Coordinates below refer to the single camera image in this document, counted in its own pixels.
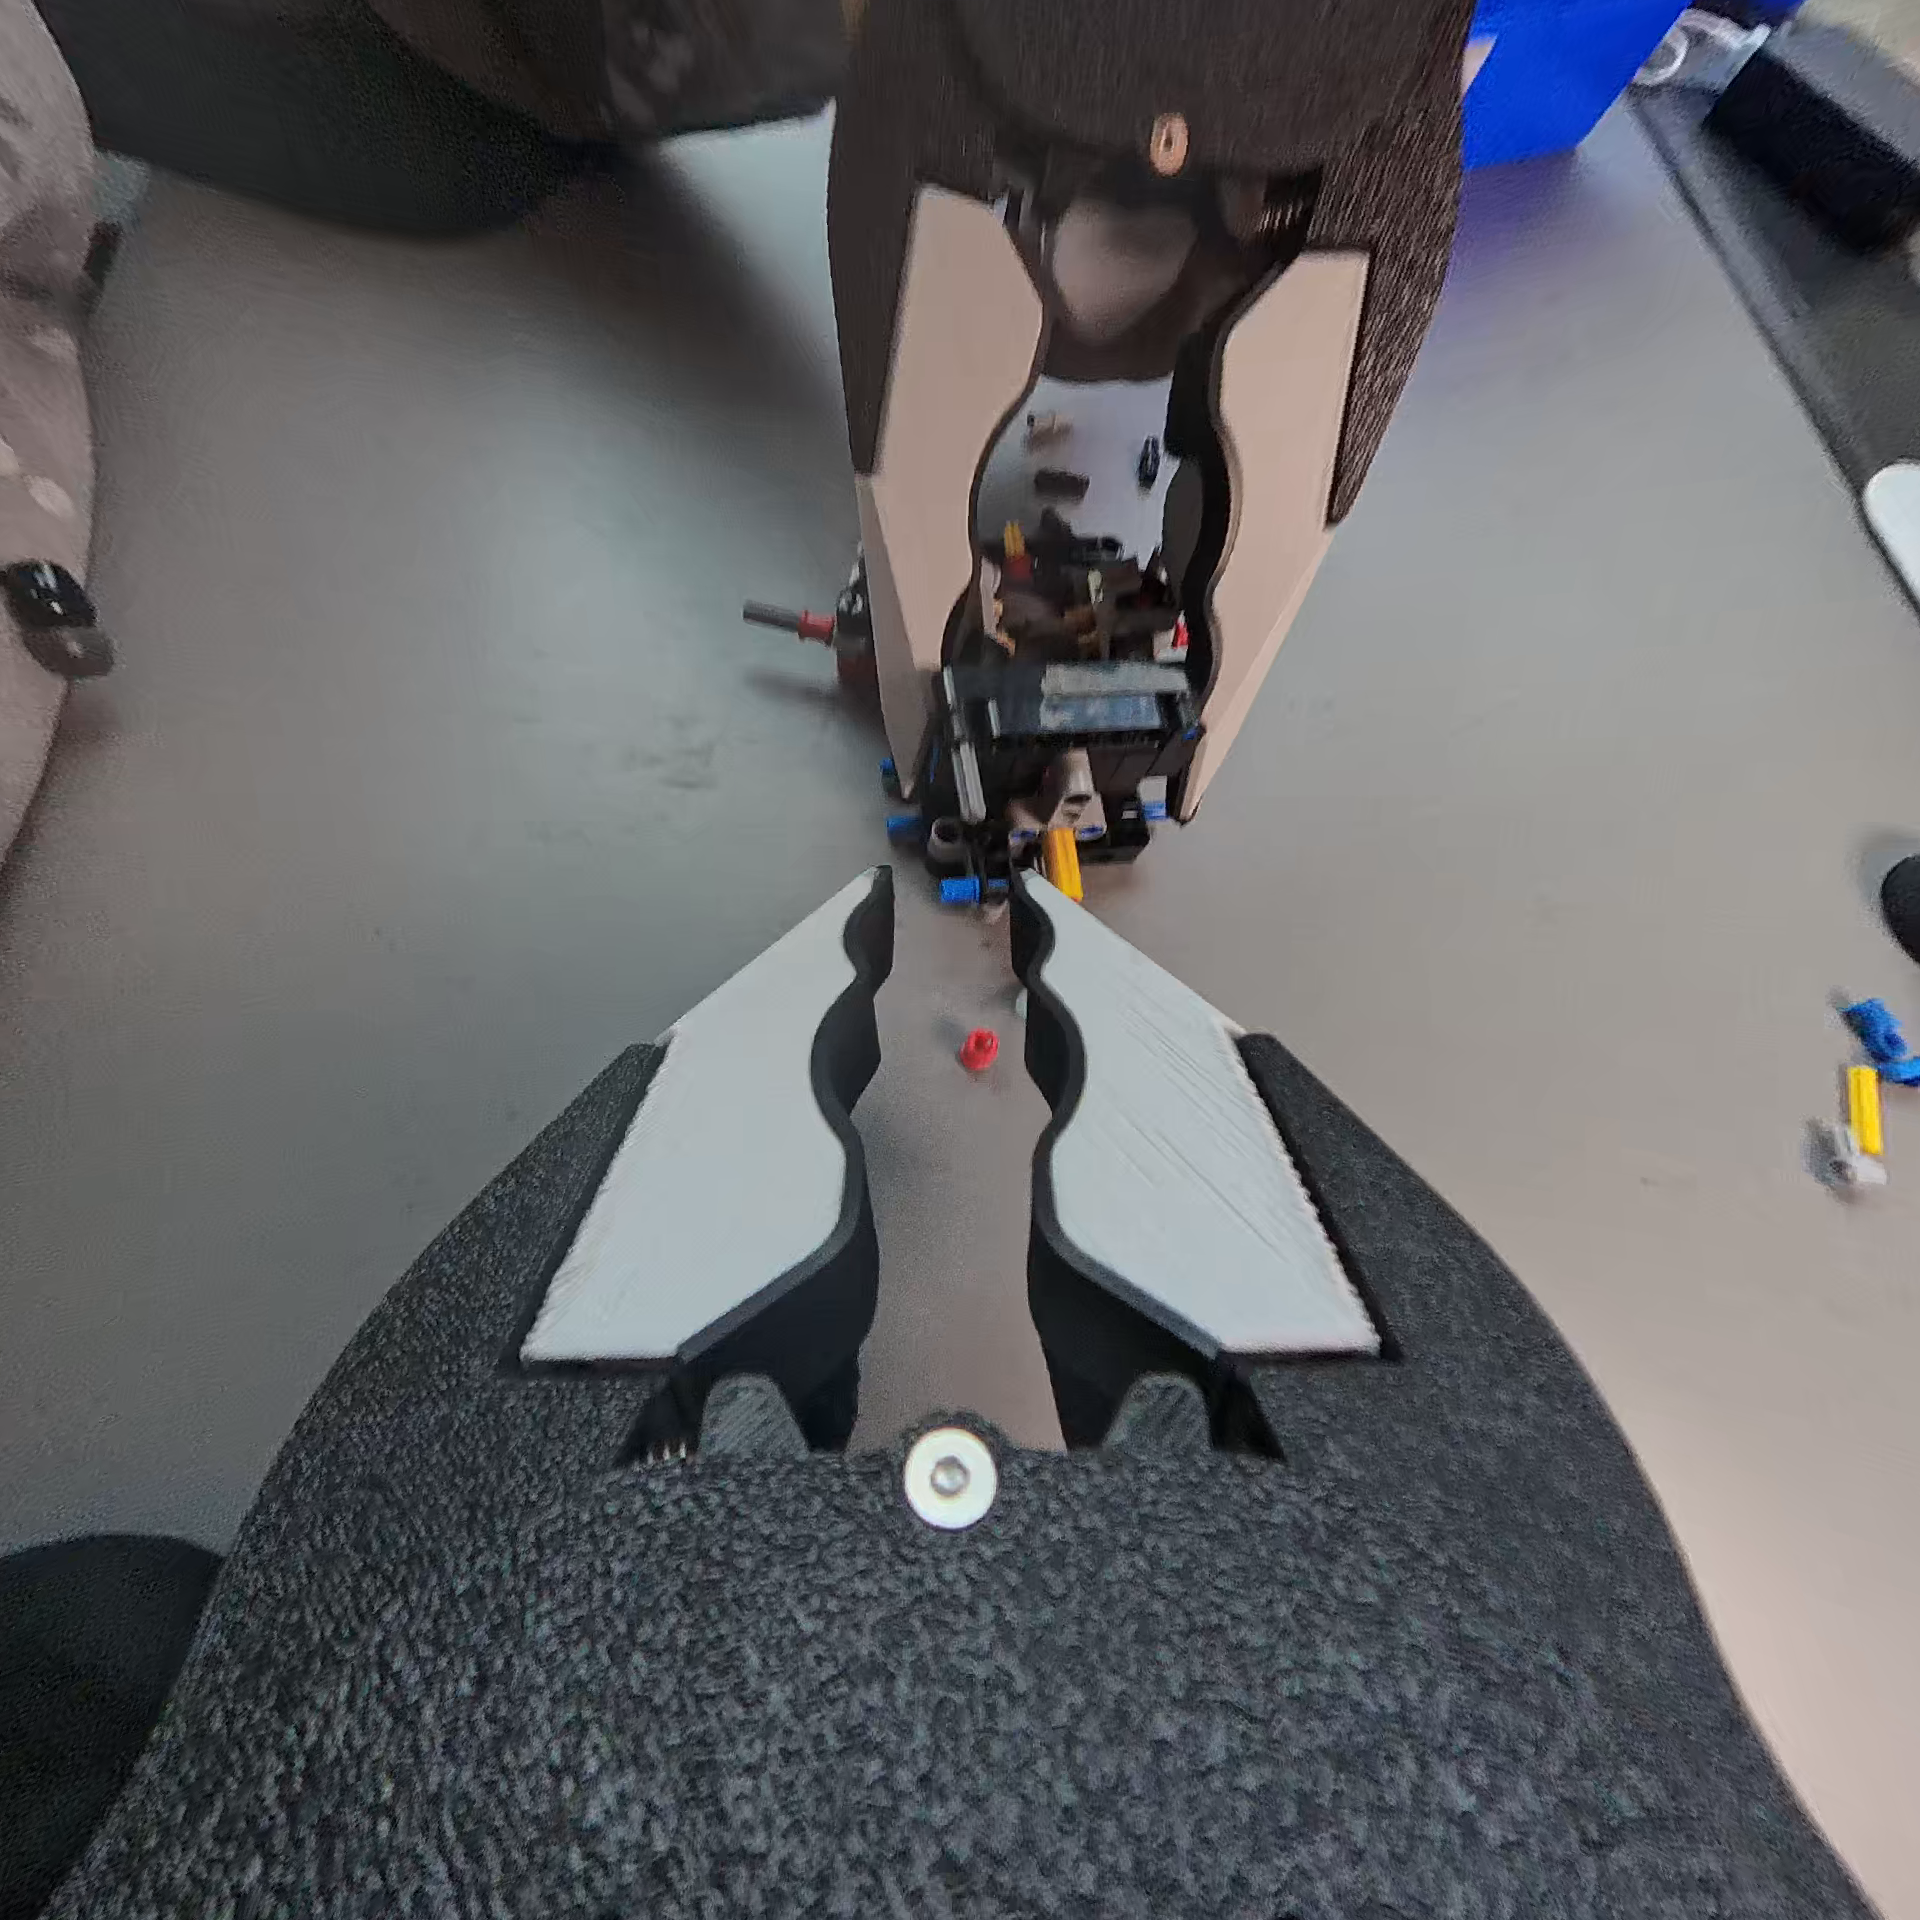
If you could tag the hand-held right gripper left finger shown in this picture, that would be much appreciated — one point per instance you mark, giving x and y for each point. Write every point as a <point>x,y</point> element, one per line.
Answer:
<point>721,1184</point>

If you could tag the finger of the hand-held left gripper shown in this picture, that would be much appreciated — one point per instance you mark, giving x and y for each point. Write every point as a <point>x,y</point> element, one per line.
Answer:
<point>1277,451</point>
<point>921,451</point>

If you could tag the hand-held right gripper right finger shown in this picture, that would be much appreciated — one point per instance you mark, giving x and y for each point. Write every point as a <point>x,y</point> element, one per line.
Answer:
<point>1185,1184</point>

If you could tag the group of small toy pins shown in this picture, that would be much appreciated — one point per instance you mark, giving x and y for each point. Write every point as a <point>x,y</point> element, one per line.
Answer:
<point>1062,483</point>

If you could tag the red toy brick bush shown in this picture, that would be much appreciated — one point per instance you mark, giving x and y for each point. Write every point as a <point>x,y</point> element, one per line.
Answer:
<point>979,1049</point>

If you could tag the toy brick engine assembly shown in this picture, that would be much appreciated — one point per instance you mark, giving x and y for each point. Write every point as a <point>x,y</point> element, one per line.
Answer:
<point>1079,721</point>

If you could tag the blue plastic bin with tag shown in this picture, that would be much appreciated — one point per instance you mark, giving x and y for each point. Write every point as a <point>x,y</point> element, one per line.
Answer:
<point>1560,76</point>

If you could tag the grey desk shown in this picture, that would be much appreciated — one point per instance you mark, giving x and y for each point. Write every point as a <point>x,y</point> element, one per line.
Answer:
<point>450,751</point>

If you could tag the black power adapter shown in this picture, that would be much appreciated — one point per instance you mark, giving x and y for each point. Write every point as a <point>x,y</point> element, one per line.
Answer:
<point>1829,136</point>

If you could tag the grey toy brick connector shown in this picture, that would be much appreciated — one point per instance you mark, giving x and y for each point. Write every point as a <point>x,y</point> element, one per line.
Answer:
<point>1839,1154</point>

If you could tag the yellow toy brick axle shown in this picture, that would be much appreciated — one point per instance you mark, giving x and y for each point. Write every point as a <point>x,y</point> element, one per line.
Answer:
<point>1863,1108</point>

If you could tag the blue toy brick connector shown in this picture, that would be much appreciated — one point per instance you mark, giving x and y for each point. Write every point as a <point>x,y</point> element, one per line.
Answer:
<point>1874,1032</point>

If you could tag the narrow black rubber tire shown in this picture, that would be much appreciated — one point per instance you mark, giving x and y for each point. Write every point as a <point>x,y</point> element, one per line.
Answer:
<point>1905,907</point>

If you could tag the person's grey printed sweatshirt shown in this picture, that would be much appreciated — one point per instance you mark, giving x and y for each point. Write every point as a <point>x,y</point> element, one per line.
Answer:
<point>37,420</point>

